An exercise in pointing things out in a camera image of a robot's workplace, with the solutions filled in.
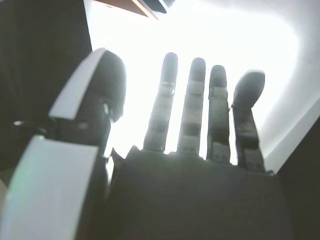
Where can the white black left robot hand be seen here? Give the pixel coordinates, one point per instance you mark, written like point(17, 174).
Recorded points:
point(190, 200)

